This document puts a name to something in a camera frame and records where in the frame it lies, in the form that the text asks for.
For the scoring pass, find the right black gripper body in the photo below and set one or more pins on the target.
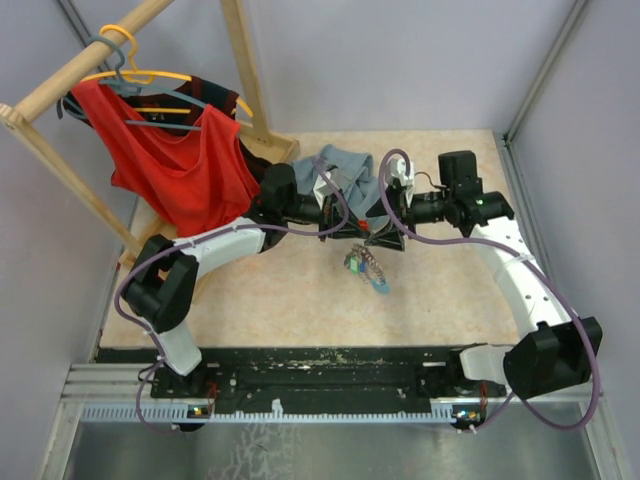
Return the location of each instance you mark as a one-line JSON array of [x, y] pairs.
[[405, 218]]

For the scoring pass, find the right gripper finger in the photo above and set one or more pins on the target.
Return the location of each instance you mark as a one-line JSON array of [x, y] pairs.
[[387, 240], [377, 216]]

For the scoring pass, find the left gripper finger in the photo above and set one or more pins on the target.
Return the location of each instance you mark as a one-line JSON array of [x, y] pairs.
[[347, 235], [347, 219]]

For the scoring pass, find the bunch of keys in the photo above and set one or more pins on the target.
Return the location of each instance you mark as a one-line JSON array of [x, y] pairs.
[[361, 262]]

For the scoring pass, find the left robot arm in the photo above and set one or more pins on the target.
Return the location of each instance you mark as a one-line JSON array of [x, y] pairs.
[[158, 292]]

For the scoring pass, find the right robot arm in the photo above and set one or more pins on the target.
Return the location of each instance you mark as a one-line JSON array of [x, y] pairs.
[[557, 349]]

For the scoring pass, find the blue denim shirt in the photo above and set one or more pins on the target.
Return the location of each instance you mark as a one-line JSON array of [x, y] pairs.
[[362, 191]]

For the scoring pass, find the red tank top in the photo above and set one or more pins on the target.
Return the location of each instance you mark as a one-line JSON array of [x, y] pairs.
[[128, 138]]

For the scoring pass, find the wooden clothes rack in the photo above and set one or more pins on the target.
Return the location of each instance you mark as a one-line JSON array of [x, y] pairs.
[[46, 233]]

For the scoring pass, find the teal hanger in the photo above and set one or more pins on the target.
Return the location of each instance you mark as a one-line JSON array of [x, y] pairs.
[[120, 85]]

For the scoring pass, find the yellow hanger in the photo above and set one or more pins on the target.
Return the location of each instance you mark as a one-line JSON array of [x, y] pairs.
[[126, 70]]

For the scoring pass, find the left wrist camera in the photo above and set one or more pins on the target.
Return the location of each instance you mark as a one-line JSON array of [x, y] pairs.
[[326, 185]]

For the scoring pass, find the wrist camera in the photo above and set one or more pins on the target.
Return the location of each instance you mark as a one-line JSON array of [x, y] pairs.
[[402, 170], [326, 185]]

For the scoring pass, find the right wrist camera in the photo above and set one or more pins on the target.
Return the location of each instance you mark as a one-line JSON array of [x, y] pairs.
[[402, 170]]

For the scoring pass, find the right aluminium corner post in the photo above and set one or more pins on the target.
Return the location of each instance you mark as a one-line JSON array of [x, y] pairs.
[[567, 31]]

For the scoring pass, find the aluminium corner post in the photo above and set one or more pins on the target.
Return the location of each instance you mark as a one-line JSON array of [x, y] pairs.
[[567, 31], [74, 21]]

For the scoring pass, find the aluminium frame rail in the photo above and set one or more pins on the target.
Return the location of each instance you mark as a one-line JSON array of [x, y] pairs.
[[119, 392]]

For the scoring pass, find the left aluminium corner post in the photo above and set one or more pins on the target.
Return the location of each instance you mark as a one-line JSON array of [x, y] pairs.
[[74, 21]]

